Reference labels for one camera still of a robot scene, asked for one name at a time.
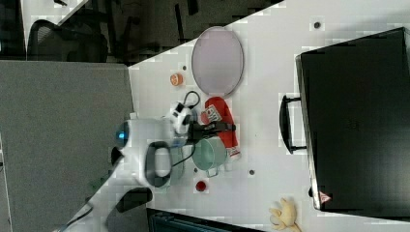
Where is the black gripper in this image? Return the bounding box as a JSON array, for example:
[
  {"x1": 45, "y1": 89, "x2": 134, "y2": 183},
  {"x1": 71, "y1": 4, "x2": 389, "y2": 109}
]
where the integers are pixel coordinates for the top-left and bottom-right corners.
[{"x1": 188, "y1": 122, "x2": 236, "y2": 144}]

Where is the red ketchup bottle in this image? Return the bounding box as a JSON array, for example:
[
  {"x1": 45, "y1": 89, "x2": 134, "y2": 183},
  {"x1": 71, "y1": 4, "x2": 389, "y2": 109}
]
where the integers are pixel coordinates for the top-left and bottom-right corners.
[{"x1": 200, "y1": 97, "x2": 241, "y2": 161}]

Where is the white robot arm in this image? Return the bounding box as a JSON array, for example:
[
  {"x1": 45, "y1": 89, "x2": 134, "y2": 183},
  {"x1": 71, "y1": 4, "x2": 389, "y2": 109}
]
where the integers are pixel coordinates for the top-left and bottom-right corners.
[{"x1": 53, "y1": 117, "x2": 236, "y2": 232}]

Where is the green oval strainer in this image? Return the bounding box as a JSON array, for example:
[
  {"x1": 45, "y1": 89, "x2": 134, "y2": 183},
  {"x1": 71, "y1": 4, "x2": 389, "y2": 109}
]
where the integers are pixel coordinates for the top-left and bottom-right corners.
[{"x1": 155, "y1": 148, "x2": 185, "y2": 189}]

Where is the orange slice toy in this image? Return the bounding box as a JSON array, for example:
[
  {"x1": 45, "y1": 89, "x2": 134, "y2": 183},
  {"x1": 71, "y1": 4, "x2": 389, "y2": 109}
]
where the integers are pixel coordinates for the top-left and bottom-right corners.
[{"x1": 170, "y1": 73, "x2": 184, "y2": 86}]

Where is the red tomato toy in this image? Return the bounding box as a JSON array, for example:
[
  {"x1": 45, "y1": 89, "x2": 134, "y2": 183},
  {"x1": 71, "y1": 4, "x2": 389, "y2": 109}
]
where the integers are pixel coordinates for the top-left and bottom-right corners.
[{"x1": 195, "y1": 181, "x2": 207, "y2": 192}]

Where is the lavender round plate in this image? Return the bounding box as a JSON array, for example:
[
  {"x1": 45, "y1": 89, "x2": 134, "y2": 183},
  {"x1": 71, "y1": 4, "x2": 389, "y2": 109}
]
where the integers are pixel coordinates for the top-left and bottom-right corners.
[{"x1": 191, "y1": 26, "x2": 244, "y2": 97}]

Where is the peeled banana toy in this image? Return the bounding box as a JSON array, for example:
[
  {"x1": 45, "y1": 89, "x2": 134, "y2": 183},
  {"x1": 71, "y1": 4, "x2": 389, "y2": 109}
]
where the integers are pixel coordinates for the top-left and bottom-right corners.
[{"x1": 269, "y1": 198, "x2": 302, "y2": 232}]

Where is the silver toaster oven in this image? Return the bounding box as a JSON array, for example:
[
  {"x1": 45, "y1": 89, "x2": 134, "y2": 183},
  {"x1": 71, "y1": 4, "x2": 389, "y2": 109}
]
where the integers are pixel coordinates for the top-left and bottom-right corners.
[{"x1": 295, "y1": 27, "x2": 410, "y2": 221}]

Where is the black office chair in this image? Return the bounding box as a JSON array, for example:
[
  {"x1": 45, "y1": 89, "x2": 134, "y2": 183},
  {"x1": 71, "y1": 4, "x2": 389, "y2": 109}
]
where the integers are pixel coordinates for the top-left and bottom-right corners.
[{"x1": 26, "y1": 19, "x2": 108, "y2": 63}]

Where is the green cup with handle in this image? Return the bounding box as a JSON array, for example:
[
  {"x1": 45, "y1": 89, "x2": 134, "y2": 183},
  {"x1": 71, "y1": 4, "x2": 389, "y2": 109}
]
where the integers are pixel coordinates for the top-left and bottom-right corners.
[{"x1": 192, "y1": 136, "x2": 227, "y2": 178}]

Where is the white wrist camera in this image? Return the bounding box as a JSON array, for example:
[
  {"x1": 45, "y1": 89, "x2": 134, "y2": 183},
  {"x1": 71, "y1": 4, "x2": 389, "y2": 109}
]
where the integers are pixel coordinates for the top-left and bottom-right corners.
[{"x1": 169, "y1": 102, "x2": 192, "y2": 134}]

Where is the blue metal frame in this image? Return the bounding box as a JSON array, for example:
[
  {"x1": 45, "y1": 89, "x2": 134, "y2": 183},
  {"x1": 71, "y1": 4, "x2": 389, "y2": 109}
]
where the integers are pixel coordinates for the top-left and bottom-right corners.
[{"x1": 147, "y1": 208, "x2": 262, "y2": 232}]

